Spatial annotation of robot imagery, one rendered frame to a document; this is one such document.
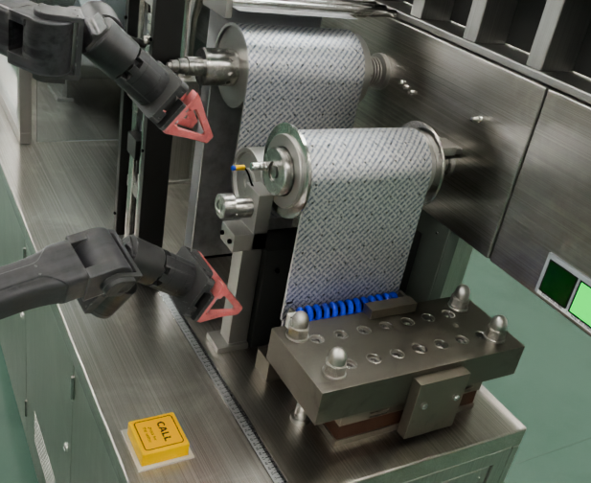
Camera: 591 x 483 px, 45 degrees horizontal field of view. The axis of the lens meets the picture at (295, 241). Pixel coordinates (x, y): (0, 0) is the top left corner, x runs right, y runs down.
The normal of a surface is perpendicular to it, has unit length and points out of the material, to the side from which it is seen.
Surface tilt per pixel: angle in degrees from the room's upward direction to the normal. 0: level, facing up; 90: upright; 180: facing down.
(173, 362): 0
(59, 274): 26
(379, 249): 90
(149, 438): 0
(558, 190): 90
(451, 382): 90
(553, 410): 0
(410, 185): 90
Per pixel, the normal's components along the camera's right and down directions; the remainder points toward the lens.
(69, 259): 0.37, -0.56
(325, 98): 0.46, 0.51
